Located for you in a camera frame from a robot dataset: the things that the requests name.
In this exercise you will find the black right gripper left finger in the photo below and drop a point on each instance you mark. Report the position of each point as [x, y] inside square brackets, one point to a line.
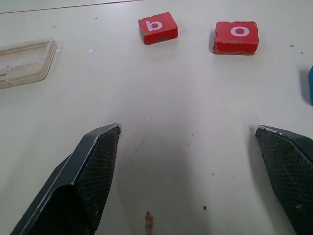
[73, 176]

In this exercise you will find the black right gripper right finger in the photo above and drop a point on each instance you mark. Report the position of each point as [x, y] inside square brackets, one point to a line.
[288, 166]

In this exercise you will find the blue block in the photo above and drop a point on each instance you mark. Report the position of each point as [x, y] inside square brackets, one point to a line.
[310, 85]

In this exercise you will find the red letter o block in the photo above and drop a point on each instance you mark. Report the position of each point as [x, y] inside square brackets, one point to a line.
[236, 36]

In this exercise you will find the red letter b block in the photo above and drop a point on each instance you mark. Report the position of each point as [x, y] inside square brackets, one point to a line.
[156, 27]

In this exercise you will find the wooden block tray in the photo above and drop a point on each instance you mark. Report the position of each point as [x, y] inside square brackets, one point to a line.
[22, 61]

